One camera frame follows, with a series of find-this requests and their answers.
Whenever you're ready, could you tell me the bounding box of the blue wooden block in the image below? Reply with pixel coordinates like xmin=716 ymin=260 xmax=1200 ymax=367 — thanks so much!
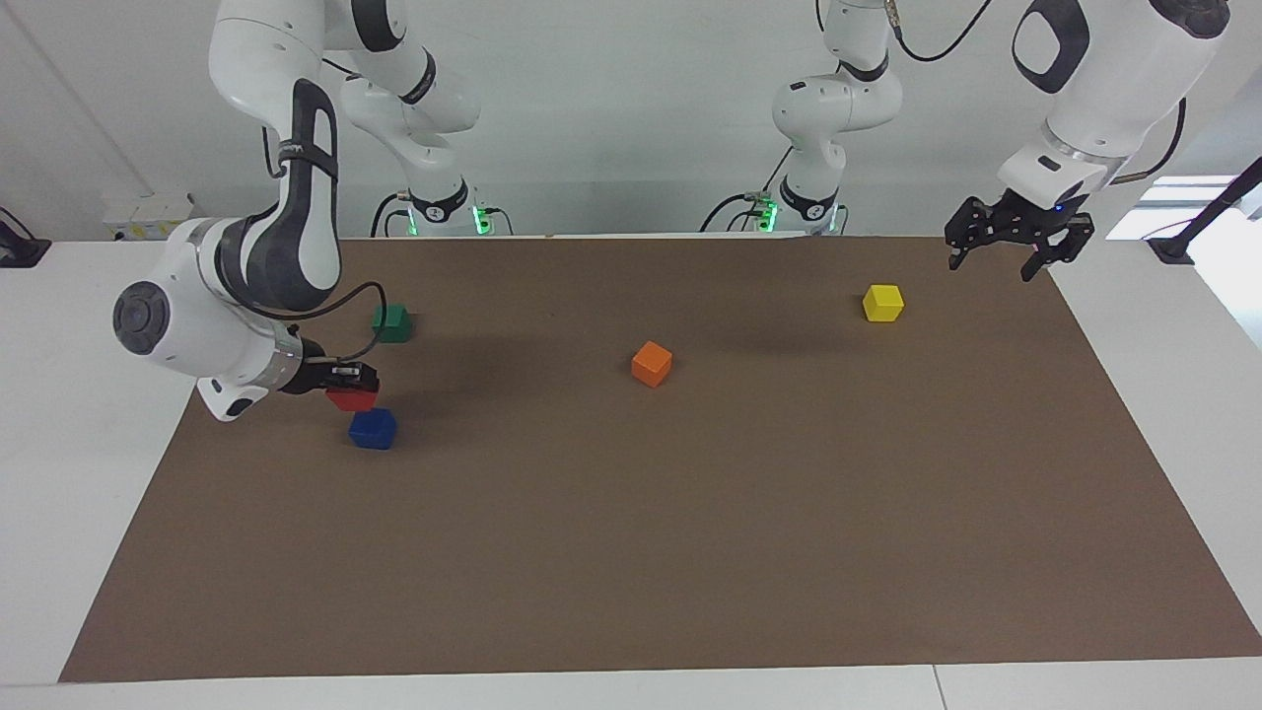
xmin=349 ymin=408 xmax=398 ymax=451

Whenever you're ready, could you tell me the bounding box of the white wall box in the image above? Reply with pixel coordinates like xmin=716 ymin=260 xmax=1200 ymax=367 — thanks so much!
xmin=102 ymin=192 xmax=198 ymax=241

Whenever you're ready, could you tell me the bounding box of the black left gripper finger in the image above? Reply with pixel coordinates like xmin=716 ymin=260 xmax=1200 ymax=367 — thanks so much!
xmin=1020 ymin=212 xmax=1093 ymax=283
xmin=945 ymin=197 xmax=999 ymax=270

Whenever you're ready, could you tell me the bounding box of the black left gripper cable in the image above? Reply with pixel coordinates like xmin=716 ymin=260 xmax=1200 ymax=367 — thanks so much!
xmin=887 ymin=0 xmax=1189 ymax=185

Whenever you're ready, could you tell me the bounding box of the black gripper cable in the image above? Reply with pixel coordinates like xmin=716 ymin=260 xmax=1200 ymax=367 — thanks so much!
xmin=240 ymin=281 xmax=390 ymax=364
xmin=887 ymin=0 xmax=1189 ymax=185

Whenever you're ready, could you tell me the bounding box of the brown table mat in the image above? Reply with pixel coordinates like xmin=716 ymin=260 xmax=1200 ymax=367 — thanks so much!
xmin=59 ymin=235 xmax=1262 ymax=683

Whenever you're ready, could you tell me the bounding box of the orange wooden block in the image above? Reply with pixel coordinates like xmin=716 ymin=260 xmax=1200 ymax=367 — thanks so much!
xmin=632 ymin=342 xmax=673 ymax=389

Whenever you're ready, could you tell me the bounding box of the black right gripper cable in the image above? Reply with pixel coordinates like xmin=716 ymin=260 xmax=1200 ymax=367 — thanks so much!
xmin=240 ymin=281 xmax=390 ymax=364

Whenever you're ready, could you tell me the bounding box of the black camera stand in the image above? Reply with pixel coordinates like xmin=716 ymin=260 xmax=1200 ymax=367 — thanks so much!
xmin=1147 ymin=156 xmax=1262 ymax=265

